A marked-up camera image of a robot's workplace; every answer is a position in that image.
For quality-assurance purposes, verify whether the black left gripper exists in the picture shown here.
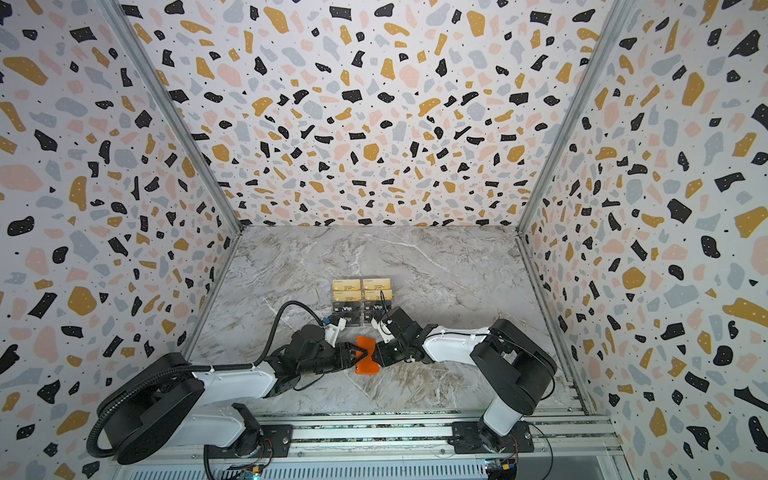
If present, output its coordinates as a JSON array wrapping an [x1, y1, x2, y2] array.
[[302, 341, 372, 376]]

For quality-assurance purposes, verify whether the orange card holder wallet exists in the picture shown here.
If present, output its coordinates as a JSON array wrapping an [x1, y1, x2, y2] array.
[[355, 336, 380, 376]]

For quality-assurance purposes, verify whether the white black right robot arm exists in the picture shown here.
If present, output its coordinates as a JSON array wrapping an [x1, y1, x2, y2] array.
[[372, 307, 557, 444]]

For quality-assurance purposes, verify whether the clear acrylic card stand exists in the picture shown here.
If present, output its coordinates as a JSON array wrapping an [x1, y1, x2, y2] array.
[[331, 278, 372, 327]]

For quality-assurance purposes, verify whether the gold card middle left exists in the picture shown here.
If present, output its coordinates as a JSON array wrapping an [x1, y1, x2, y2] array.
[[333, 290, 362, 303]]

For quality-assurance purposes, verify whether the gold card back left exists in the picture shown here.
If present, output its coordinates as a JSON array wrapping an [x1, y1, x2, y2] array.
[[332, 279, 361, 291]]

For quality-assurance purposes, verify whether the green circuit board left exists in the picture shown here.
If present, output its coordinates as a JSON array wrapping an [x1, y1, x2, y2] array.
[[236, 464, 265, 480]]

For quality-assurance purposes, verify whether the circuit board right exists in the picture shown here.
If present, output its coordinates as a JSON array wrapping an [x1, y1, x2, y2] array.
[[485, 459, 518, 480]]

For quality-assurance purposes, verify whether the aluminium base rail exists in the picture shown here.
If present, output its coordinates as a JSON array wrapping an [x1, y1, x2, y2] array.
[[107, 407, 625, 480]]

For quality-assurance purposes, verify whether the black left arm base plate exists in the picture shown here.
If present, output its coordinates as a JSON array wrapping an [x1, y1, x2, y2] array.
[[204, 424, 294, 462]]

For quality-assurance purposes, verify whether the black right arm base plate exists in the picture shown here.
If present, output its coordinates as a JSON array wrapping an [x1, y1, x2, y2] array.
[[447, 420, 534, 456]]

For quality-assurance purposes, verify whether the aluminium corner post right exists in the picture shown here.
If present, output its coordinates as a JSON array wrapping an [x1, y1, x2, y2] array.
[[516, 0, 637, 235]]

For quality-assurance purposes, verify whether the aluminium corner post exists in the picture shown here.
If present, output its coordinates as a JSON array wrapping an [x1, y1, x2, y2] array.
[[95, 1, 243, 236], [516, 0, 637, 235]]

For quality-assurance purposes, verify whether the aluminium corner post left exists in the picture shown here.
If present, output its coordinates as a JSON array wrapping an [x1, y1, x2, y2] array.
[[95, 1, 243, 236]]

